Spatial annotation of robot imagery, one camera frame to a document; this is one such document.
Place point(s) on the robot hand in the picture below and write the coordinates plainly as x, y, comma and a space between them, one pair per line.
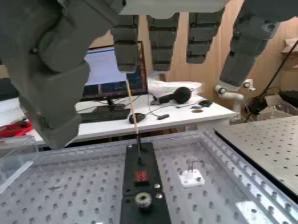
49, 66

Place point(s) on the small metal nut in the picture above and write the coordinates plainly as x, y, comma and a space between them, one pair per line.
158, 186
159, 196

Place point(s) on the large metal nut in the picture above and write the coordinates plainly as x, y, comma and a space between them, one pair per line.
143, 200

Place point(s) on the computer monitor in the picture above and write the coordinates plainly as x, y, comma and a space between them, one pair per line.
102, 73

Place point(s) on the black keyboard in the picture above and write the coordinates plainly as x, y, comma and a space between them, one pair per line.
107, 115

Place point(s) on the red tray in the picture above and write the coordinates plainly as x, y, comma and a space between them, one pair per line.
14, 130

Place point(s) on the thin stick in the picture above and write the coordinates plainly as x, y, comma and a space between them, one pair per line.
134, 110

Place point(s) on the black mouse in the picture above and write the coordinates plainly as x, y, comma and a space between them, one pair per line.
138, 118

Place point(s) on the white plastic bag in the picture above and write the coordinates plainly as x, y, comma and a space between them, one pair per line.
171, 85

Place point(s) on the small black box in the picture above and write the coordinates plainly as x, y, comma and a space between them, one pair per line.
163, 116

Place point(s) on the black headphones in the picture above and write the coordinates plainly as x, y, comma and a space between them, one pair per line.
182, 95

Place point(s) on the white desk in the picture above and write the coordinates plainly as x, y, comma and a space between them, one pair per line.
187, 117

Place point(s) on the black plate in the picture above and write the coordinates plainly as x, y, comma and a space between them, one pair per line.
134, 166

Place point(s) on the small black object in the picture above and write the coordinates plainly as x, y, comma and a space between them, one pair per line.
206, 103

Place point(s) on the small red part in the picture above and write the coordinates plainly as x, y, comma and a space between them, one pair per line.
142, 176

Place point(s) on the small white jointed device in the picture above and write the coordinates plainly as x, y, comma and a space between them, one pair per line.
228, 95

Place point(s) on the small white square plate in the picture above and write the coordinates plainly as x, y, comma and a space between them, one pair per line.
194, 179

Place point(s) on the open cardboard box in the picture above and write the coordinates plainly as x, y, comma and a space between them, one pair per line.
275, 107

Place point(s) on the clear box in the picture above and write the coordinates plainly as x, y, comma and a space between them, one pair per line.
248, 166

